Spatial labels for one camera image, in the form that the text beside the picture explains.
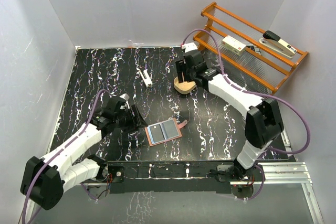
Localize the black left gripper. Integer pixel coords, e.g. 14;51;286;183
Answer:
114;104;148;134

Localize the beige oval card tray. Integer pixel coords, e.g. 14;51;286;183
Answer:
173;77;197;94

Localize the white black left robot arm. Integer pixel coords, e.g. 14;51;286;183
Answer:
20;95;147;210

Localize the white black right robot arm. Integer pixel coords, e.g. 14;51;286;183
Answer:
175;49;284;180

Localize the white staple remover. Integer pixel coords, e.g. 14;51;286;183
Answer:
138;69;153;88

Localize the white red staples box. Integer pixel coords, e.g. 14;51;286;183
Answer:
222;35;246;56

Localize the orange wooden shelf rack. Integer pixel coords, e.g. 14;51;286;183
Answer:
193;2;309;94

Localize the black beige stapler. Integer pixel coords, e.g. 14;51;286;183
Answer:
259;30;297;59

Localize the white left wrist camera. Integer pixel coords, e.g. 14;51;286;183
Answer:
120;93;129;101

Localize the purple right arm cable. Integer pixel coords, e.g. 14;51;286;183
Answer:
181;29;311;201

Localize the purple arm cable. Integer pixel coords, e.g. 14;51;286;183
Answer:
181;29;311;201
20;89;124;224

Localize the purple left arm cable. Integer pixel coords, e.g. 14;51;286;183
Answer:
20;89;124;224

